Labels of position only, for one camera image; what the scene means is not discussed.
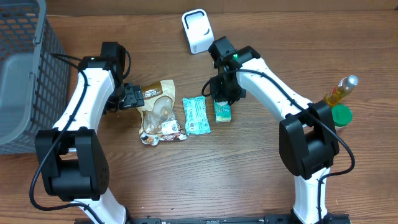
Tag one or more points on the white barcode scanner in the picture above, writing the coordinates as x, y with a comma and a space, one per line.
197, 30

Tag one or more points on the light blue wipes pack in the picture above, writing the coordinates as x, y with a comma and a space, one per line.
196, 120

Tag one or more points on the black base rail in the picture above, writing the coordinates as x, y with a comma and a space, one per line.
267, 219

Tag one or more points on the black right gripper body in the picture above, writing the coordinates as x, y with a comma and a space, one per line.
227, 90

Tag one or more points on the dark grey plastic basket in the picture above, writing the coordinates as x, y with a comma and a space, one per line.
34, 85

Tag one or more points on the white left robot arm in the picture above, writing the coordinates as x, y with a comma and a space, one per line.
73, 170

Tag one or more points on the teal tissue pack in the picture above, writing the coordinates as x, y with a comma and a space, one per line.
223, 112

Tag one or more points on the yellow bottle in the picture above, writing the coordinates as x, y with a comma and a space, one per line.
343, 89

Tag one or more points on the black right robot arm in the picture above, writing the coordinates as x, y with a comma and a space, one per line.
307, 145

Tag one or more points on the green lid jar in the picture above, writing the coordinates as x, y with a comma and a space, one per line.
342, 115

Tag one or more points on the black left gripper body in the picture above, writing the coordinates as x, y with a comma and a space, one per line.
125, 96

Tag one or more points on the brown snack packet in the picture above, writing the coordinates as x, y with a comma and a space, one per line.
158, 119

